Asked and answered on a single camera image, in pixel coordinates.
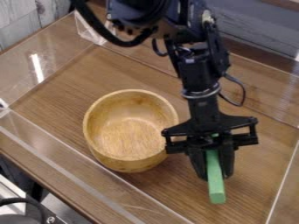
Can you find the brown wooden bowl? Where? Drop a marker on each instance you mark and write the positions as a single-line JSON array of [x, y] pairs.
[[122, 127]]

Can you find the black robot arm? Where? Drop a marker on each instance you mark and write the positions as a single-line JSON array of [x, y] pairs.
[[184, 24]]

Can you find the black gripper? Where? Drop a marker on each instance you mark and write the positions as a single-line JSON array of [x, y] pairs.
[[210, 130]]

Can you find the green rectangular block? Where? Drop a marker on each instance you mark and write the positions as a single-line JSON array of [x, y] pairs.
[[216, 189]]

